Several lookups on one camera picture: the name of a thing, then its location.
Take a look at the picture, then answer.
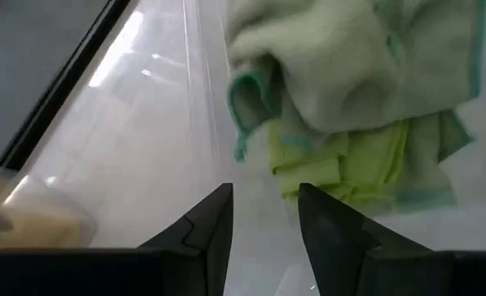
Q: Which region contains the pale green teal-edged towel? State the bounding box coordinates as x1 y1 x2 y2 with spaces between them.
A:
224 0 486 211

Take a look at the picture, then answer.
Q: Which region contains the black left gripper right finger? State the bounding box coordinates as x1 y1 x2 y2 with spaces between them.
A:
297 182 433 296

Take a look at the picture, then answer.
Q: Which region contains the lime green microfibre towel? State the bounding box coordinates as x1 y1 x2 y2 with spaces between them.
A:
266 116 413 207

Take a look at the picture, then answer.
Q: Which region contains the clear plastic bin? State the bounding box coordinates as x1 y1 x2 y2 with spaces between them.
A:
0 163 99 252

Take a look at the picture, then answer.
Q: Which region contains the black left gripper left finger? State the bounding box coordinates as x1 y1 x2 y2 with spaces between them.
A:
137 182 235 296

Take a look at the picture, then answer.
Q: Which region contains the black aluminium table frame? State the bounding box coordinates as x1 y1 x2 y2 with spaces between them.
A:
0 0 134 173

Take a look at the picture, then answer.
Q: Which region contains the mustard yellow towel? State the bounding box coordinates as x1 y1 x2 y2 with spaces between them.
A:
0 170 84 252

